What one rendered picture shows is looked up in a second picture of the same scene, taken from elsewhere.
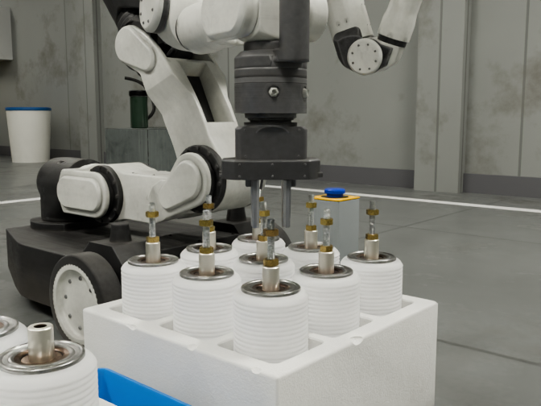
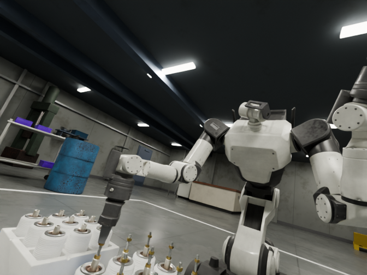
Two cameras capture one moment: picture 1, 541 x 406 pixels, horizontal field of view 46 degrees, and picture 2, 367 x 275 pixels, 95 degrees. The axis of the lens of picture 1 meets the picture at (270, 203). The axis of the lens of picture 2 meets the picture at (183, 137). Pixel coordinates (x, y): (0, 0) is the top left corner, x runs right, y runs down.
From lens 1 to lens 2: 111 cm
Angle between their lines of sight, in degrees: 87
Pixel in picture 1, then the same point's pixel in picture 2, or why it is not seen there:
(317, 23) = (123, 166)
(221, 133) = (246, 233)
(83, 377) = (42, 238)
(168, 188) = not seen: hidden behind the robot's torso
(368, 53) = (322, 205)
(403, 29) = (350, 189)
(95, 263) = (191, 264)
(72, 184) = not seen: hidden behind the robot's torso
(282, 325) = not seen: outside the picture
